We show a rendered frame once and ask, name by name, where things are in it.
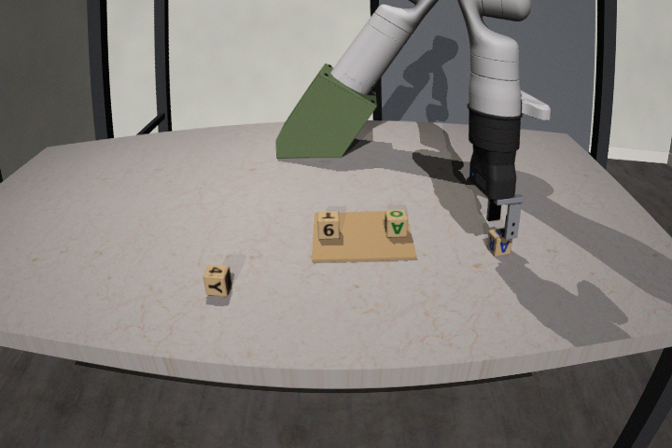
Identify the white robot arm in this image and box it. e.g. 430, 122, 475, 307
331, 0, 531, 95

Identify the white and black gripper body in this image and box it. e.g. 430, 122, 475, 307
468, 71, 551, 200

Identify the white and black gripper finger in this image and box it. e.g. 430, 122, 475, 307
486, 199, 501, 221
494, 194, 524, 240

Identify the tan square mat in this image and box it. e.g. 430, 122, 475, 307
312, 212, 416, 262

